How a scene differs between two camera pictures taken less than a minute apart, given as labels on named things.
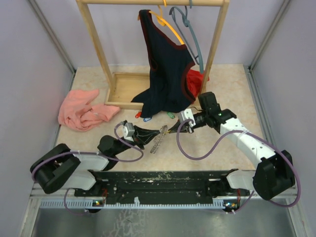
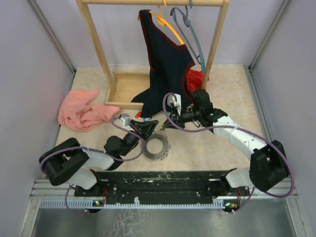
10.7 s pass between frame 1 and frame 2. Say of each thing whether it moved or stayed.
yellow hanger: stayed
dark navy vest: stayed
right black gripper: moved
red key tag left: stayed
